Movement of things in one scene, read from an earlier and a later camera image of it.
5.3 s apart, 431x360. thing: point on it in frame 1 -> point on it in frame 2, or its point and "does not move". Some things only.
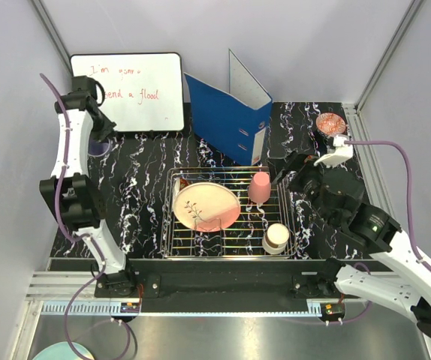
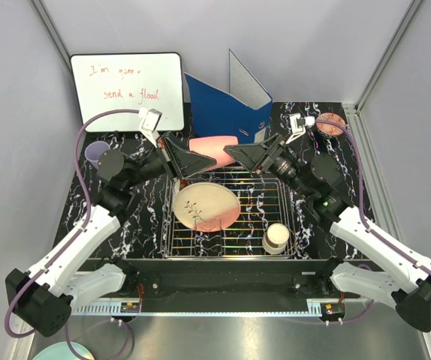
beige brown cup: (275, 238) does not move
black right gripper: (305, 165) -> (260, 156)
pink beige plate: (206, 207) does not move
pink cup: (260, 187) -> (212, 147)
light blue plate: (61, 351) does not move
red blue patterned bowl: (330, 124) does not move
